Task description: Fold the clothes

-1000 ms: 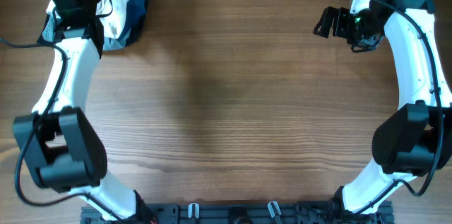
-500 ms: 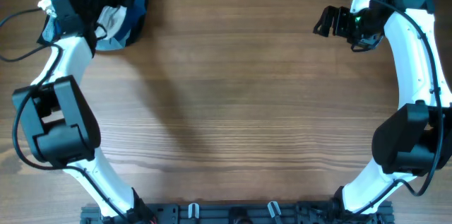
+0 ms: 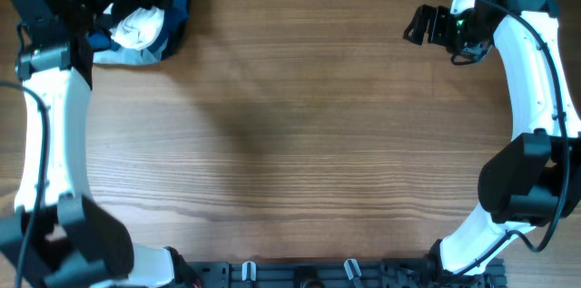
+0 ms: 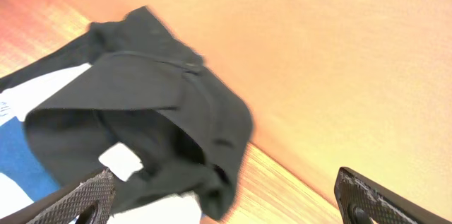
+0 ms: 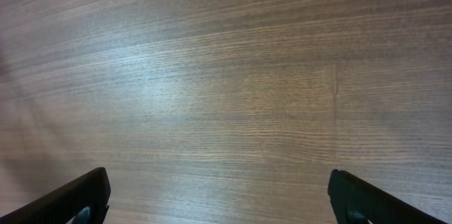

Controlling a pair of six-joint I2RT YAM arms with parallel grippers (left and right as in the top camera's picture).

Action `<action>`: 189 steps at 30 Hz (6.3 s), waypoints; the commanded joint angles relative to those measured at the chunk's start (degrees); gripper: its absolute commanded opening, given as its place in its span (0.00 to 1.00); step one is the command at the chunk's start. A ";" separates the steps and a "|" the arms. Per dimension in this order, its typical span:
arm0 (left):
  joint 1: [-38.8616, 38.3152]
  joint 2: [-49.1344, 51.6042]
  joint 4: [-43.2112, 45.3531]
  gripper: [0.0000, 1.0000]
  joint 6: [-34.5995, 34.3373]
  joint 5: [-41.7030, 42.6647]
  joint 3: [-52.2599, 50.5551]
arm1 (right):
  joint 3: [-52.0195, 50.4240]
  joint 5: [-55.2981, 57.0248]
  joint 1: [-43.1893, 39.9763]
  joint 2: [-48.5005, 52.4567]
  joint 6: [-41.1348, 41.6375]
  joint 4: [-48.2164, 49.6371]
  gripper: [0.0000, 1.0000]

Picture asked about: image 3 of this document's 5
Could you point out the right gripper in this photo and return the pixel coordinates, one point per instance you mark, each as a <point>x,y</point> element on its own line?
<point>441,30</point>

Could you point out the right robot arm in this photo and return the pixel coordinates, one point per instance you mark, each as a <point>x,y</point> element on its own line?
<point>534,182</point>

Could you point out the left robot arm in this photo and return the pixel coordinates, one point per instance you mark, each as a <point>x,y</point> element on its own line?
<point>58,235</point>

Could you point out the blue folded garment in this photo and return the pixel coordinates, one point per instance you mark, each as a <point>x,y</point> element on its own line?
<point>167,43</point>

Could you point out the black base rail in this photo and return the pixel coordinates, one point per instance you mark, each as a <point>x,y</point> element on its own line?
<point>387,273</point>

